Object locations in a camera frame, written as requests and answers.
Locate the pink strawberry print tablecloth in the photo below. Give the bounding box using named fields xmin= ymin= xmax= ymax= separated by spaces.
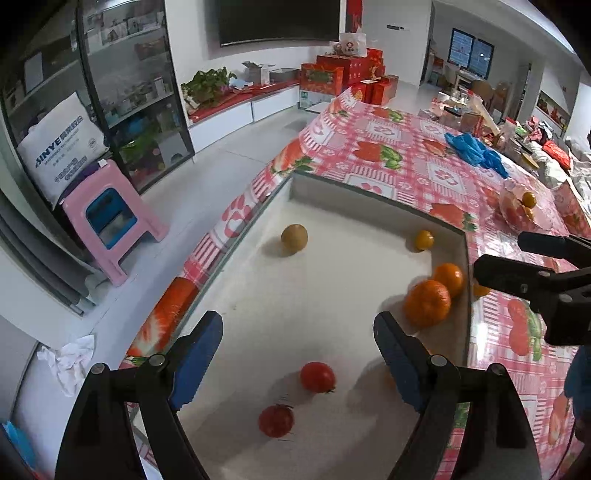
xmin=117 ymin=85 xmax=591 ymax=480

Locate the pink plastic stool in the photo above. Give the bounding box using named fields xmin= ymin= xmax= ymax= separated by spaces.
xmin=61 ymin=159 xmax=169 ymax=286

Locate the beige paper bag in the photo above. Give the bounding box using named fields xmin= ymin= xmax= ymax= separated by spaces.
xmin=462 ymin=99 xmax=502 ymax=134

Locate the black television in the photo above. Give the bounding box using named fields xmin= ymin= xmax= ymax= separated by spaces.
xmin=217 ymin=0 xmax=342 ymax=48

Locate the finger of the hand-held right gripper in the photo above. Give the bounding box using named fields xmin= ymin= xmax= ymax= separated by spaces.
xmin=517 ymin=232 xmax=591 ymax=268
xmin=474 ymin=255 xmax=591 ymax=344

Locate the wall painting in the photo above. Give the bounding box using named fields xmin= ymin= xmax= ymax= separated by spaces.
xmin=538 ymin=90 xmax=571 ymax=121

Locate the grey bedding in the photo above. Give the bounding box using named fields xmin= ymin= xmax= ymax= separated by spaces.
xmin=561 ymin=136 xmax=591 ymax=195

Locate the red fruit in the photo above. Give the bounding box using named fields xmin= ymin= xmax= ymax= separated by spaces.
xmin=503 ymin=196 xmax=532 ymax=227

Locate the blue plastic bag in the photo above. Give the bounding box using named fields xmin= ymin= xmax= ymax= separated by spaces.
xmin=444 ymin=133 xmax=510 ymax=178

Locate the brown kiwi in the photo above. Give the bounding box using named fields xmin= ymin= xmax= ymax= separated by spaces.
xmin=280 ymin=224 xmax=309 ymax=255

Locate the stack of red gift boxes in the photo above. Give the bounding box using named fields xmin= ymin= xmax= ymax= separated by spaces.
xmin=299 ymin=47 xmax=399 ymax=106

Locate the white printed pillow bag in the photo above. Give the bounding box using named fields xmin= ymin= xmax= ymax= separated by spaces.
xmin=17 ymin=91 xmax=109 ymax=208

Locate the white television stand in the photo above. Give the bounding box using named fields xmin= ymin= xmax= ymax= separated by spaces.
xmin=187 ymin=79 xmax=303 ymax=155

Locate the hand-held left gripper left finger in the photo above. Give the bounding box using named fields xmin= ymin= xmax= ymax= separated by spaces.
xmin=55 ymin=310 xmax=224 ymax=480

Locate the glass bowl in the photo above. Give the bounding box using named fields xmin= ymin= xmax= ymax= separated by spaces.
xmin=498 ymin=181 xmax=554 ymax=232

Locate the open white carton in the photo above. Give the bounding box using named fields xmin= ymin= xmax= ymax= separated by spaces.
xmin=242 ymin=61 xmax=273 ymax=86

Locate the orange mandarin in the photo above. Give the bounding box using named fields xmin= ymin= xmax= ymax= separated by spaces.
xmin=404 ymin=280 xmax=452 ymax=328
xmin=431 ymin=263 xmax=464 ymax=298

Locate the person's blue clothing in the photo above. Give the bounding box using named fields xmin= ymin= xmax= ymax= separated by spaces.
xmin=564 ymin=345 xmax=591 ymax=437

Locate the white crumpled cloth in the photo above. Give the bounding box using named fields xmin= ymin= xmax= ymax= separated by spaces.
xmin=37 ymin=335 xmax=95 ymax=398

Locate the green potted plant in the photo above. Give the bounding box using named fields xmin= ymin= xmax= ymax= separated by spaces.
xmin=181 ymin=68 xmax=237 ymax=104

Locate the red tomato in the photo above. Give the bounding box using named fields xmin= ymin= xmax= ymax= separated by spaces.
xmin=258 ymin=404 xmax=295 ymax=438
xmin=300 ymin=361 xmax=337 ymax=394

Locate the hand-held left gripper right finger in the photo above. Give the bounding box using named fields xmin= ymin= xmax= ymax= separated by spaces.
xmin=373 ymin=311 xmax=543 ymax=480

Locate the dark window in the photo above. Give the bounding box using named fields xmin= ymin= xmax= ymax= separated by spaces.
xmin=447 ymin=28 xmax=495 ymax=79

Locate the glass door cabinet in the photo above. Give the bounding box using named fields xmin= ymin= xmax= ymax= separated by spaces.
xmin=0 ymin=0 xmax=195 ymax=315

